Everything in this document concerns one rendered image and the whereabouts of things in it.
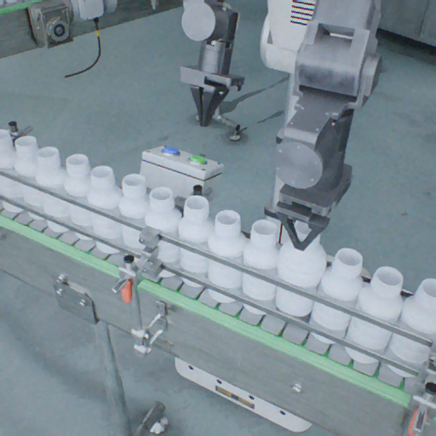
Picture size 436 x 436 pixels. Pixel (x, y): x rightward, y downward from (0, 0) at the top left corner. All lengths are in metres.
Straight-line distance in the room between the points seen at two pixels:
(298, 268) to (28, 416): 1.42
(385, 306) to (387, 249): 1.81
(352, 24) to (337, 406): 0.58
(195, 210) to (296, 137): 0.29
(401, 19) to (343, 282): 3.94
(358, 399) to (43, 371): 1.43
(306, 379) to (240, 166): 2.16
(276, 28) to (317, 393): 0.79
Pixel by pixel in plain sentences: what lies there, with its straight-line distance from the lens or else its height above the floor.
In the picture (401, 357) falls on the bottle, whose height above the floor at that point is 1.04.
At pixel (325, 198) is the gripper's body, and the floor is 1.28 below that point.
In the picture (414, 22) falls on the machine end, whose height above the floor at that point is 0.25.
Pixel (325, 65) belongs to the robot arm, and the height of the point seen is 1.44.
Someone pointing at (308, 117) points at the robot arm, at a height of 1.40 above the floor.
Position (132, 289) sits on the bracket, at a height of 1.05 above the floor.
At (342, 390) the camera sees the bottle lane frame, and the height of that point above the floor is 0.95.
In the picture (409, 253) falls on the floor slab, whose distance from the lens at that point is 2.57.
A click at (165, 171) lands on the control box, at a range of 0.98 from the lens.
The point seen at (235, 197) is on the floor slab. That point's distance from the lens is 2.71.
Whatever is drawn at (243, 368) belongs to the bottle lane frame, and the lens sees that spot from 0.94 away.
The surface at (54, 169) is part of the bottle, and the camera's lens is 0.96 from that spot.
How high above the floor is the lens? 1.67
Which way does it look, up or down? 40 degrees down
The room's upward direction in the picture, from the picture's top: 1 degrees clockwise
